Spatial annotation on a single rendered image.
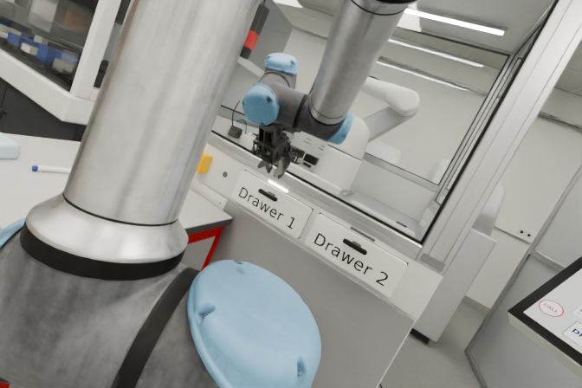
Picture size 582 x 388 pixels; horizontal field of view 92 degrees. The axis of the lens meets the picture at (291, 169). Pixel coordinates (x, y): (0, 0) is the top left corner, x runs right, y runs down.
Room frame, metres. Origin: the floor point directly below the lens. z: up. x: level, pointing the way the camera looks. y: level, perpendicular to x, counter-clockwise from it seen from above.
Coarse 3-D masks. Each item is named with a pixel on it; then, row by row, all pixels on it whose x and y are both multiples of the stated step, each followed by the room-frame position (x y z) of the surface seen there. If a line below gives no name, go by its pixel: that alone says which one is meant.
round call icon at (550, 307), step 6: (546, 300) 0.63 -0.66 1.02; (552, 300) 0.62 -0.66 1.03; (534, 306) 0.62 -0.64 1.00; (540, 306) 0.62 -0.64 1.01; (546, 306) 0.62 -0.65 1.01; (552, 306) 0.61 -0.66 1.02; (558, 306) 0.61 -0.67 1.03; (546, 312) 0.61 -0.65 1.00; (552, 312) 0.60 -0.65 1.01; (558, 312) 0.60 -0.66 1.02; (564, 312) 0.60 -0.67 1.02; (552, 318) 0.59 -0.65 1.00; (558, 318) 0.59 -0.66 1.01
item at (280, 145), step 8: (264, 128) 0.70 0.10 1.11; (272, 128) 0.70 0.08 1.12; (280, 128) 0.71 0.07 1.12; (264, 136) 0.71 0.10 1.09; (272, 136) 0.72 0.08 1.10; (280, 136) 0.76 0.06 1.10; (256, 144) 0.74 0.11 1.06; (264, 144) 0.72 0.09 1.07; (272, 144) 0.73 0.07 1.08; (280, 144) 0.74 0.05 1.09; (288, 144) 0.77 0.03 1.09; (256, 152) 0.76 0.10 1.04; (264, 152) 0.73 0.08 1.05; (272, 152) 0.72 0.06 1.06; (280, 152) 0.76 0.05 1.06; (264, 160) 0.75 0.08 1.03; (272, 160) 0.73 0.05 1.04
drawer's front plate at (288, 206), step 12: (240, 180) 0.97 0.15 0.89; (252, 180) 0.95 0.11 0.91; (252, 192) 0.95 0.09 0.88; (276, 192) 0.91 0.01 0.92; (252, 204) 0.94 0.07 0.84; (276, 204) 0.91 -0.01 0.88; (288, 204) 0.89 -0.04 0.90; (300, 204) 0.88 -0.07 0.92; (264, 216) 0.92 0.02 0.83; (276, 216) 0.90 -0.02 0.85; (288, 216) 0.89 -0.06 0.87; (300, 216) 0.87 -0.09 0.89; (288, 228) 0.88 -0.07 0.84; (300, 228) 0.87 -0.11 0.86
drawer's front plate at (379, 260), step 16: (320, 224) 0.85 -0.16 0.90; (336, 224) 0.83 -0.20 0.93; (320, 240) 0.84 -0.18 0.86; (336, 240) 0.82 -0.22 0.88; (352, 240) 0.81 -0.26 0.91; (352, 256) 0.80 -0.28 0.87; (368, 256) 0.79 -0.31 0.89; (384, 256) 0.77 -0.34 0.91; (352, 272) 0.79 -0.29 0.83; (368, 272) 0.78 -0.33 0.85; (400, 272) 0.75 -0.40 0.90; (384, 288) 0.76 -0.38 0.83
